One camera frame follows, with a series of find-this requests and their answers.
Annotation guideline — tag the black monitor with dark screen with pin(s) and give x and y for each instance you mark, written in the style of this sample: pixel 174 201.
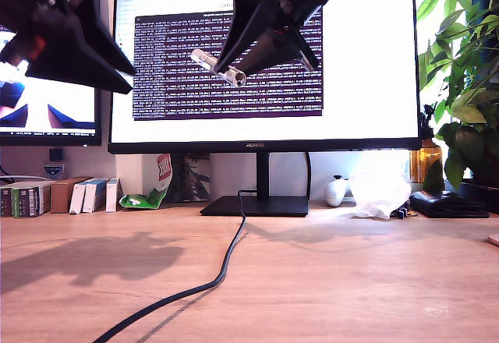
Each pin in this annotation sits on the black monitor with dark screen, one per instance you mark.
pixel 58 119

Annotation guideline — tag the small black wall gadget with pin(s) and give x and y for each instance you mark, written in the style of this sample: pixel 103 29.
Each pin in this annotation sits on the small black wall gadget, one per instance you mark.
pixel 56 155

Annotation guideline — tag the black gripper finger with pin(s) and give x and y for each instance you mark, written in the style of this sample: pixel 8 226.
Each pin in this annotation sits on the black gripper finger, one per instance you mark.
pixel 277 50
pixel 253 19
pixel 78 68
pixel 101 39

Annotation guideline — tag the black leather pouch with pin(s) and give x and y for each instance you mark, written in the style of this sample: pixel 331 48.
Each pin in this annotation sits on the black leather pouch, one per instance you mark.
pixel 446 204

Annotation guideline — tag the blue shield badge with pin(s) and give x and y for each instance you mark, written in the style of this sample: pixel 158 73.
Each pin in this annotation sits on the blue shield badge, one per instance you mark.
pixel 54 170

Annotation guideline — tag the green and black box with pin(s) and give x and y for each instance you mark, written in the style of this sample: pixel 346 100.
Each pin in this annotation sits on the green and black box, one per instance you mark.
pixel 29 202

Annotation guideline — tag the round cork coaster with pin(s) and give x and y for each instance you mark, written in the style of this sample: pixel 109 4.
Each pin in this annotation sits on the round cork coaster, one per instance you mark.
pixel 494 240

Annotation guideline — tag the dark green box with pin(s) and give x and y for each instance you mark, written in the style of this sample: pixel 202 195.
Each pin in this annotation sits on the dark green box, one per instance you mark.
pixel 6 202

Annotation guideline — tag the green and red snack bag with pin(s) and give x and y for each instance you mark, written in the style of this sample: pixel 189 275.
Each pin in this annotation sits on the green and red snack bag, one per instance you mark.
pixel 150 199

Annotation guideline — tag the brown cardboard box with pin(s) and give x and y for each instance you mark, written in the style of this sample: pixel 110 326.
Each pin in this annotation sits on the brown cardboard box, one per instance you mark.
pixel 61 196

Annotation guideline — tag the dark plant pot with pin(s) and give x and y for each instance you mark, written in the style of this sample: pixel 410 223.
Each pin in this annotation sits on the dark plant pot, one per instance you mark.
pixel 481 196

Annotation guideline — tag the green leafy houseplant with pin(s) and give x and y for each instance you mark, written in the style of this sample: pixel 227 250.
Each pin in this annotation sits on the green leafy houseplant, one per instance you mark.
pixel 464 85

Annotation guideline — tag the large black desktop monitor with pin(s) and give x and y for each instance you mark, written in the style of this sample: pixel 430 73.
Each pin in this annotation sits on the large black desktop monitor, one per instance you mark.
pixel 370 85

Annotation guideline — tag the white game controller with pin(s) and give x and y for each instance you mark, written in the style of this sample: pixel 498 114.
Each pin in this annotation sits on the white game controller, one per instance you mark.
pixel 335 193

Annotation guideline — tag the clear crumpled plastic bag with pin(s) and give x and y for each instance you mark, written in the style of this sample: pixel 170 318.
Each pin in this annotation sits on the clear crumpled plastic bag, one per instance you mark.
pixel 380 196

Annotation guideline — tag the small black binder clip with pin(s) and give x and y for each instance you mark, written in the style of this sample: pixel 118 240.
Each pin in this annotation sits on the small black binder clip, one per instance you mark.
pixel 403 213

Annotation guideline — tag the white box with blue side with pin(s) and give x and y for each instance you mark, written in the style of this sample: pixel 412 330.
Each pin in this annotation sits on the white box with blue side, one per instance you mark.
pixel 93 198

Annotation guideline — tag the metallic silver laser pointer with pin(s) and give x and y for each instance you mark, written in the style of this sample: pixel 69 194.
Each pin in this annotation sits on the metallic silver laser pointer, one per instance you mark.
pixel 236 76

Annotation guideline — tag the amber glass pump bottle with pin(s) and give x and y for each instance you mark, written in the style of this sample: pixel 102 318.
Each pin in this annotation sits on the amber glass pump bottle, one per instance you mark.
pixel 425 161

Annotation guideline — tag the grey printed bag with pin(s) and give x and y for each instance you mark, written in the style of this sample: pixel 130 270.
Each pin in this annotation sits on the grey printed bag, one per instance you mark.
pixel 198 179

